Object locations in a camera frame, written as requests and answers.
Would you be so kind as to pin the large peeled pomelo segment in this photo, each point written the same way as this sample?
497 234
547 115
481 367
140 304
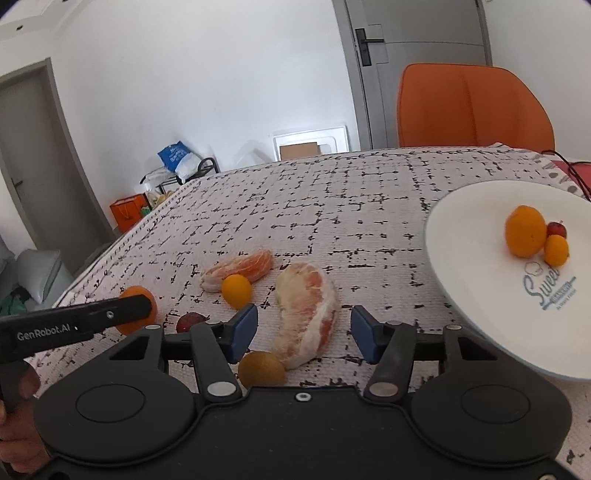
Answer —
309 307

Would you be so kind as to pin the small tangerine back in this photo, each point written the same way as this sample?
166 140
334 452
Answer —
556 250

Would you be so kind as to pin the red orange table mat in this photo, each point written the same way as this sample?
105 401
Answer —
578 171

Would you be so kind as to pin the white plate with logo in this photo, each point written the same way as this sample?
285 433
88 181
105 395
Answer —
538 314

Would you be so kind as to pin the white framed board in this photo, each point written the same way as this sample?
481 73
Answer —
304 144

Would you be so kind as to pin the grey door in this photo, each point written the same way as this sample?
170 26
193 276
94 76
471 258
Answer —
428 31
42 170

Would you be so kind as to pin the brown round fruit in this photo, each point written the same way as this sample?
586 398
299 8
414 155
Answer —
258 368

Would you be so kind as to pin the large orange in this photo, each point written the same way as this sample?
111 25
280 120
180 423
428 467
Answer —
525 232

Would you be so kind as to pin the black metal rack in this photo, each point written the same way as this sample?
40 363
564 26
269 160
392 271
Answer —
163 181

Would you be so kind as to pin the patterned white tablecloth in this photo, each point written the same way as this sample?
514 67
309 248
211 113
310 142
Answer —
361 219

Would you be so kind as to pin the orange chair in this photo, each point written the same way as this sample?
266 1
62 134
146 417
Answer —
469 105

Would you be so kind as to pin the small red apple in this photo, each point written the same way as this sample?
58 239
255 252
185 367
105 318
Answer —
556 229

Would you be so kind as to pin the grey cushion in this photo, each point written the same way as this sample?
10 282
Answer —
44 275

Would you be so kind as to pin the blue and white bag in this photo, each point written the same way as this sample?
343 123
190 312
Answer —
179 160

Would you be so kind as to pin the orange shopping bag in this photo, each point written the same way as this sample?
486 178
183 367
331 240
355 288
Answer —
128 211

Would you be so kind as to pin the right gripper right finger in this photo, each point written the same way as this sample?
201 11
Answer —
464 395

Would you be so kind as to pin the peeled orange-pink citrus segment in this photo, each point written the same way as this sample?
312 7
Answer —
253 267

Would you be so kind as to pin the medium orange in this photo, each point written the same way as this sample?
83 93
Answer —
236 290

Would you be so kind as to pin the small tangerine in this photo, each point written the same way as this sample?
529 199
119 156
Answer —
139 313
556 250

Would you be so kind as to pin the black door handle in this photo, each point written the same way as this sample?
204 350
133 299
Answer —
364 43

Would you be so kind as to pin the dark red plum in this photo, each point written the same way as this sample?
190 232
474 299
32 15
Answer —
186 321

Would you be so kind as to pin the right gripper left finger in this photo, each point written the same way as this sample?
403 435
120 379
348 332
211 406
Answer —
142 395

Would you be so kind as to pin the person's left hand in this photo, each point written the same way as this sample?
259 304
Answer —
21 445

